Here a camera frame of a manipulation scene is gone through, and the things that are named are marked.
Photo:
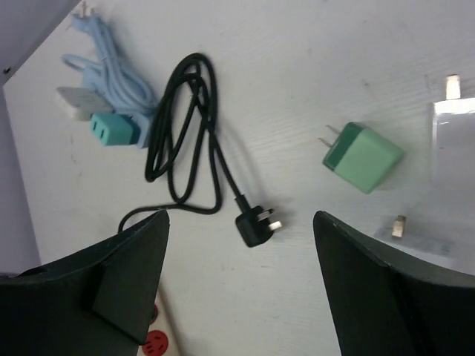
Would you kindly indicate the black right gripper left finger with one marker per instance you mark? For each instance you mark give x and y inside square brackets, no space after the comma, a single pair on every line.
[97,301]

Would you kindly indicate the mint green plug adapter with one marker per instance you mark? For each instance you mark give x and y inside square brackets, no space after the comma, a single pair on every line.
[361,156]

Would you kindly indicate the white adapter on blue strip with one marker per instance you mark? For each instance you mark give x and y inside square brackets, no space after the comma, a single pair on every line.
[80,104]

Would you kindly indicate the large white charger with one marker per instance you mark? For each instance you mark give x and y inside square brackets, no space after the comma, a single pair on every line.
[452,137]

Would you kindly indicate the light blue power strip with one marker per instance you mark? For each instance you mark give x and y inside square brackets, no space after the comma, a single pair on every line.
[127,94]

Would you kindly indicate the teal plug adapter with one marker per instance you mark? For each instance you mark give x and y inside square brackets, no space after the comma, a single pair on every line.
[114,129]

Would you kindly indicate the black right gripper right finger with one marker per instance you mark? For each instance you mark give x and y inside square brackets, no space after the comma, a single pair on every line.
[384,301]

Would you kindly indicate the beige power strip red sockets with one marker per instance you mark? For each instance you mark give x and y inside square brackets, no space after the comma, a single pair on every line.
[161,339]

